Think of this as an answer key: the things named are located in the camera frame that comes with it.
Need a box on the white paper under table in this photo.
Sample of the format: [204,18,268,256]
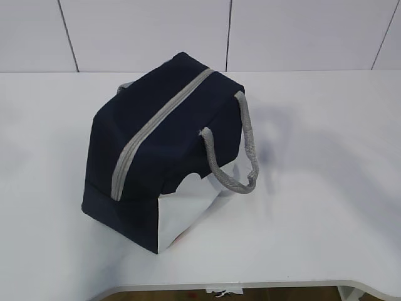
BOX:
[206,288,244,298]

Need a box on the navy blue lunch bag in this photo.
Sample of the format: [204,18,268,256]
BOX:
[81,52,259,254]

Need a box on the white table leg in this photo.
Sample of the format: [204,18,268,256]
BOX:
[337,286,365,301]

